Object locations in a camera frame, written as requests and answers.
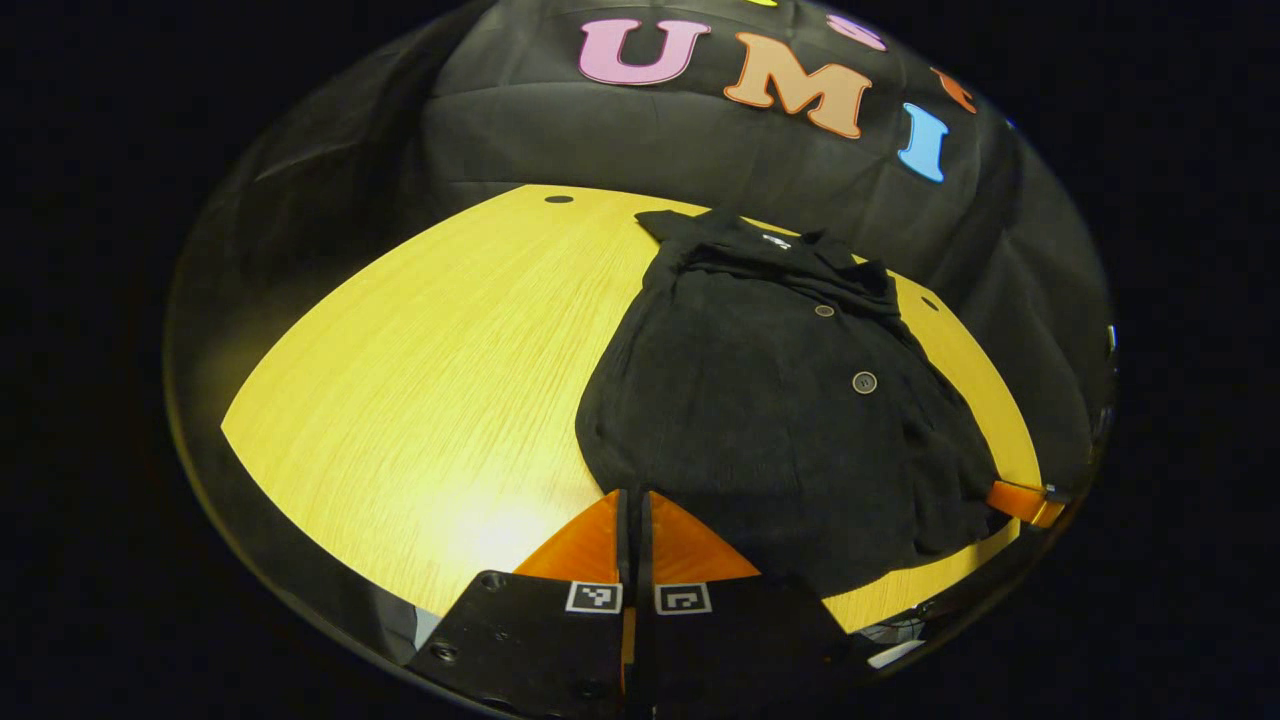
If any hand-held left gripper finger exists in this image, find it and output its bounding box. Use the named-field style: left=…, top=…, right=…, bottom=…
left=635, top=490, right=851, bottom=719
left=405, top=488, right=631, bottom=719

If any black buttoned shirt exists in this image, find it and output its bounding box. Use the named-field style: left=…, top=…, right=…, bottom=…
left=575, top=208, right=1013, bottom=599

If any black backdrop cloth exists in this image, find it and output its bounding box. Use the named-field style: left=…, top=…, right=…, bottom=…
left=168, top=0, right=1113, bottom=501

